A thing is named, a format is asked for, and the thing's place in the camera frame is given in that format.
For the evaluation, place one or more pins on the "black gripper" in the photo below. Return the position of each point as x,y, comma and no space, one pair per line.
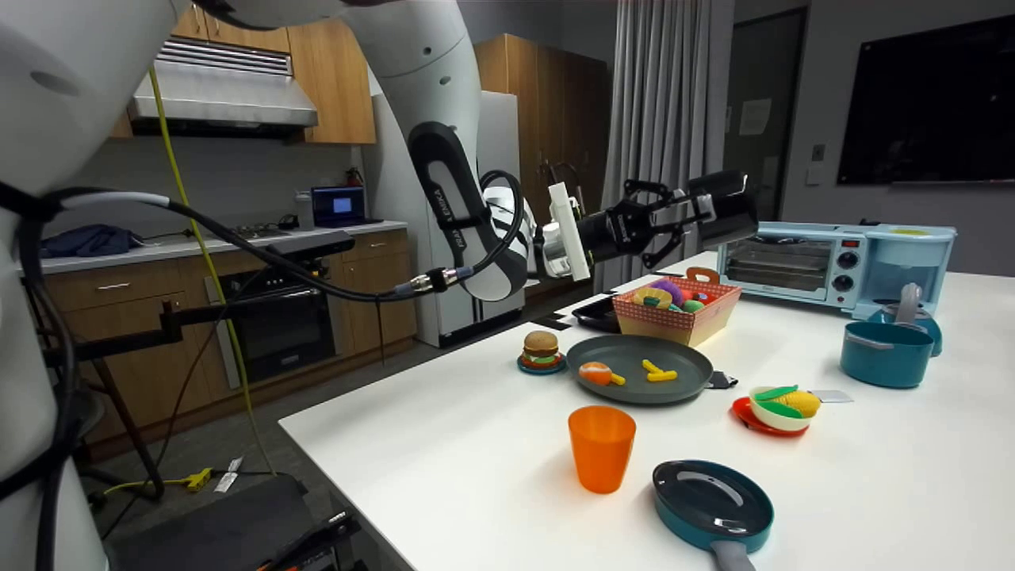
621,234

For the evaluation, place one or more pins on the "yellow toy fry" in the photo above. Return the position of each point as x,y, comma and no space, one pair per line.
667,374
617,379
651,365

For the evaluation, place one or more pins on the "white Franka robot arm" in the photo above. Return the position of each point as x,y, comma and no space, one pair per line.
66,82

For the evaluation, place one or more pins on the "small red plate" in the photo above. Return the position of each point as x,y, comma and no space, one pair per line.
747,420

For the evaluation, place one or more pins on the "teal pot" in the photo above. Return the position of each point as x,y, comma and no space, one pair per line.
884,360

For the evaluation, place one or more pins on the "brown pretzel toy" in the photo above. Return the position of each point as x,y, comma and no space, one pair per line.
703,275

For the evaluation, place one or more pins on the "purple toy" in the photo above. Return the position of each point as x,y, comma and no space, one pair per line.
670,291

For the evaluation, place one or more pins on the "red toy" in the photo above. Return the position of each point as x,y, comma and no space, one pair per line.
714,295

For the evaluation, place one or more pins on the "red patterned cardboard basket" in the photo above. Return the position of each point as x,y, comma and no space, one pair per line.
677,321

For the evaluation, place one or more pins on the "light blue toaster oven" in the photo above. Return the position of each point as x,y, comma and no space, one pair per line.
783,264

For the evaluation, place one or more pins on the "grey curtain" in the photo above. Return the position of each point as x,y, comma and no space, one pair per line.
667,96

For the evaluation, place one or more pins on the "dark door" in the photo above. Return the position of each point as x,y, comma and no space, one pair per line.
763,127

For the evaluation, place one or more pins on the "black tape strip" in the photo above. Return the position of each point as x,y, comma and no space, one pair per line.
550,319

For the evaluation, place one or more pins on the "tall wooden cabinet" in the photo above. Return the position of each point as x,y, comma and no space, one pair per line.
550,107

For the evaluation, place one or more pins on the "dark green frying pan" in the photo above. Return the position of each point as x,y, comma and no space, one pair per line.
667,398

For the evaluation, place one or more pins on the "toy burger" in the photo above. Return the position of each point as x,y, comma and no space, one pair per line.
542,348

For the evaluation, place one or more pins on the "white refrigerator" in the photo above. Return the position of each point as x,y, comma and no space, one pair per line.
503,127

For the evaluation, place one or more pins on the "small teal saucer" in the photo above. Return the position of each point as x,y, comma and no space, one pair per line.
525,365

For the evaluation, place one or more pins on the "green yellow toy corn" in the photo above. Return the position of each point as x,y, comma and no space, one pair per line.
789,406

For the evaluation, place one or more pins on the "orange plastic cup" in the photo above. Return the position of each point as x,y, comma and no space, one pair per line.
602,449

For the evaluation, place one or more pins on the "wooden base cabinets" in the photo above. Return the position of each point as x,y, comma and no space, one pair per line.
383,321

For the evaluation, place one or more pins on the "small blue screen device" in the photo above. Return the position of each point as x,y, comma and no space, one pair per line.
338,207

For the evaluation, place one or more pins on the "black built-in oven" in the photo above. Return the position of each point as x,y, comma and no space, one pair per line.
281,329

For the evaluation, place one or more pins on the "steel range hood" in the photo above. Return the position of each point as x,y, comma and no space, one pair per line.
223,107

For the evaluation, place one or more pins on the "black low platform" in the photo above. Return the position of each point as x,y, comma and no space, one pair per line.
212,528

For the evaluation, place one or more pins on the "blue cloth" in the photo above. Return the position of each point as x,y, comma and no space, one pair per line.
91,241

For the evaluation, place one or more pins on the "white wrist mount plate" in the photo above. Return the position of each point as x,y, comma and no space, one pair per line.
568,234

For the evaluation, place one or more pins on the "black wall screen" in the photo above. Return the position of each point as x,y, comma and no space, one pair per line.
932,96

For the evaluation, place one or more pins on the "wooden wall cabinet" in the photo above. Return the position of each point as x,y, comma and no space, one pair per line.
254,37
333,82

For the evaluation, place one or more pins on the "black camera stand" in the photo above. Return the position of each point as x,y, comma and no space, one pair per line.
196,316

